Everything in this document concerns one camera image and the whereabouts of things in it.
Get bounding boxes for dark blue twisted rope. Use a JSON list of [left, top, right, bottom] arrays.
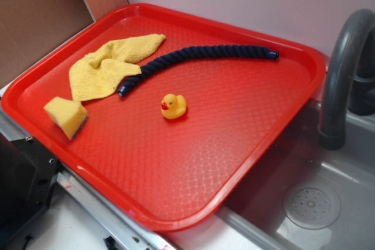
[[117, 44, 280, 98]]

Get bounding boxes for grey plastic sink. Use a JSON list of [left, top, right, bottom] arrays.
[[216, 97, 375, 250]]

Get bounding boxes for yellow sponge block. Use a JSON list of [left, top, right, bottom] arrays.
[[43, 97, 88, 140]]

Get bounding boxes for yellow rubber duck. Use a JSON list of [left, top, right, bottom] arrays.
[[161, 94, 187, 119]]

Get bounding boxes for red plastic tray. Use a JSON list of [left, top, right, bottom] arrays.
[[1, 4, 326, 232]]

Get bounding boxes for yellow terry cloth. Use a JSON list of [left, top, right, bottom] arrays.
[[69, 33, 166, 102]]

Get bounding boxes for brown cardboard panel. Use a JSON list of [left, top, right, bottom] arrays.
[[1, 0, 128, 87]]

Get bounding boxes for grey curved faucet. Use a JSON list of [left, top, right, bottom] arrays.
[[318, 9, 374, 150]]

